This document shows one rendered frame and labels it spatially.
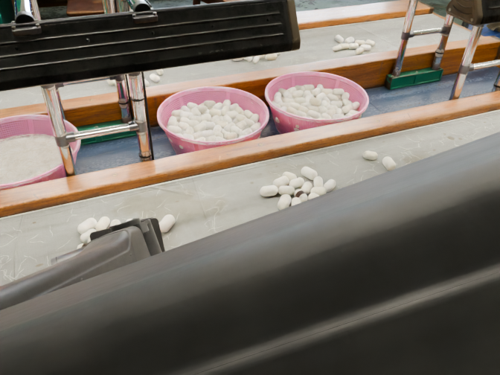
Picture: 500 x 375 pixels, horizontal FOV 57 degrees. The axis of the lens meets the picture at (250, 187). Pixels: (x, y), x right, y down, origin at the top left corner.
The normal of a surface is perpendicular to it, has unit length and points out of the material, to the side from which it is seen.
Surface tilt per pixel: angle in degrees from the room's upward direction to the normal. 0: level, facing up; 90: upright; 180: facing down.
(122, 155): 0
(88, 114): 90
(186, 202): 0
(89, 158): 0
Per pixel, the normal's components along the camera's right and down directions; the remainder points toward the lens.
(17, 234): 0.03, -0.78
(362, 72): 0.38, 0.58
